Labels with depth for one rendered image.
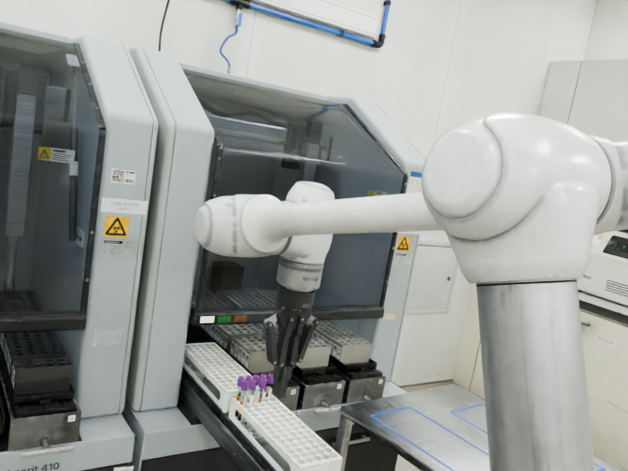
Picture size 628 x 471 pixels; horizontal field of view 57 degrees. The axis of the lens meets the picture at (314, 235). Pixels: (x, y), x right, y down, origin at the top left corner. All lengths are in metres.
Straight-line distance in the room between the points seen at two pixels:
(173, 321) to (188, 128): 0.46
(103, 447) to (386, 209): 0.86
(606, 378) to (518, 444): 2.78
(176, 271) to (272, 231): 0.50
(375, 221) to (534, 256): 0.37
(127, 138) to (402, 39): 2.09
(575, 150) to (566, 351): 0.20
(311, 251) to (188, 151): 0.42
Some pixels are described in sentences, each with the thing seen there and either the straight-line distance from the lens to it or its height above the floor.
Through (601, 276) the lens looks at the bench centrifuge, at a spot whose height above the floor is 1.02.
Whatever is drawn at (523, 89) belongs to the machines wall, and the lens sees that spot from 3.90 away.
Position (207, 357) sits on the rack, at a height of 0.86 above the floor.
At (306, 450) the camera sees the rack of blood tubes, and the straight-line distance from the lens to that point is 1.19.
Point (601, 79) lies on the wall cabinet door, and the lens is 3.86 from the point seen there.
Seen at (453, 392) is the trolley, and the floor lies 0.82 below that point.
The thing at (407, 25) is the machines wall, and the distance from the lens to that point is 3.21.
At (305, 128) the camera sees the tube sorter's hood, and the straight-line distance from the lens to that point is 1.68.
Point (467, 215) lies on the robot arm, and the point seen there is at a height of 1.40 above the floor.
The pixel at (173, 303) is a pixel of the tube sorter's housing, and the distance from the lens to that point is 1.45.
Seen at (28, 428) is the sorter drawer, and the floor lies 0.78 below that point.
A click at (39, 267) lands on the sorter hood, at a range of 1.33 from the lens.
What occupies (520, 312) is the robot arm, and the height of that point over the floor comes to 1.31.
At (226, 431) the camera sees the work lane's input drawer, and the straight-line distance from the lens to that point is 1.34.
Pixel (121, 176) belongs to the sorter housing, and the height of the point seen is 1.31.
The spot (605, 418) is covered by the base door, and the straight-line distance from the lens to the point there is 3.43.
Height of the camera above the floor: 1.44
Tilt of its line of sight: 9 degrees down
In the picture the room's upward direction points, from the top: 9 degrees clockwise
